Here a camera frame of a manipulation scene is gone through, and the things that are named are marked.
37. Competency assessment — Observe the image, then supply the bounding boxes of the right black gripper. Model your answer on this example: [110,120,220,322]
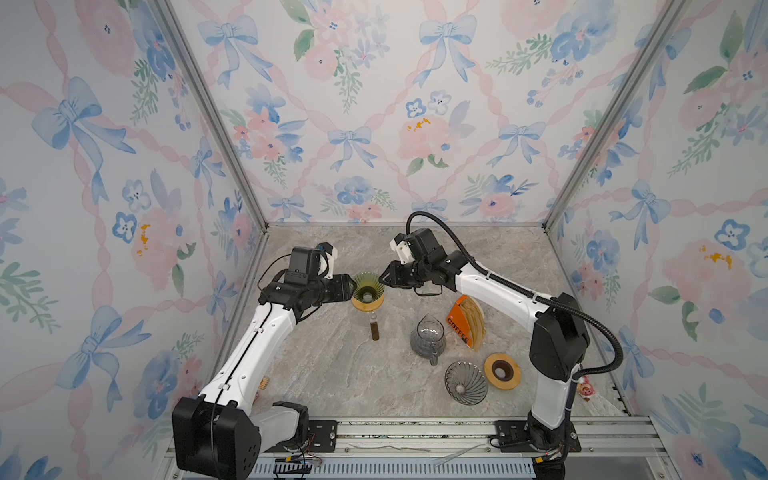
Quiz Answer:
[376,263,431,290]

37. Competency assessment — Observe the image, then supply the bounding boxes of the green glass dripper cone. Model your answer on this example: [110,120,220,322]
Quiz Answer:
[353,272,385,304]

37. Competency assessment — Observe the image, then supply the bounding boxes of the wooden dripper ring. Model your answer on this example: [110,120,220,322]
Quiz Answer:
[350,293,386,314]
[483,352,522,392]

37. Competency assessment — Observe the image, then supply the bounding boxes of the clear glass server wooden handle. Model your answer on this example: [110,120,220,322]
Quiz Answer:
[363,309,380,341]

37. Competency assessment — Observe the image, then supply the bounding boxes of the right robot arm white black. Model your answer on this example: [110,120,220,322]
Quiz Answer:
[379,228,590,460]

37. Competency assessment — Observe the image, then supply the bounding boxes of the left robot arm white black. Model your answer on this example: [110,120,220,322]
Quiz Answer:
[171,242,357,479]

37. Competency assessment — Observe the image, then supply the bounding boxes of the orange coffee filter pack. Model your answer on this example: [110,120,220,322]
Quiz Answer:
[446,295,487,351]

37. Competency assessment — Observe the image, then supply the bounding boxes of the grey glass dripper cone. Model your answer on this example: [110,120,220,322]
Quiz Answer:
[444,361,488,406]

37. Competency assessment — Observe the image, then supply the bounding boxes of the grey glass carafe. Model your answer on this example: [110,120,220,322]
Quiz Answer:
[410,314,446,366]

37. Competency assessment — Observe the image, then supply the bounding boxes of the small colourful doll toy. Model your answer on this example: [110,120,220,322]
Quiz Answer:
[577,376,596,402]

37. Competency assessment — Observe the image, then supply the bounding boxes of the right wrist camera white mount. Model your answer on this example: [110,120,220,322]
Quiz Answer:
[390,234,414,265]

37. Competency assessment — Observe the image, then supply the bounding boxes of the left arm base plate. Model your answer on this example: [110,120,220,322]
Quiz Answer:
[267,420,339,453]

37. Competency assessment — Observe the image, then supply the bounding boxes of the black corrugated cable conduit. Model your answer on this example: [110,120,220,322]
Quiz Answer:
[405,211,625,382]

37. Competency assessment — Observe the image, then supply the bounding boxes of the aluminium mounting rail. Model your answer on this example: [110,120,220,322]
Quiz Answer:
[158,415,679,480]

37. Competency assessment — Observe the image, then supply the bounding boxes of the small circuit board red wires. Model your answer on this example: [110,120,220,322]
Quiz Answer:
[271,455,313,480]

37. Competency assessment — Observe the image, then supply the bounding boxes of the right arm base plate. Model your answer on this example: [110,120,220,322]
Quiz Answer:
[492,417,582,455]

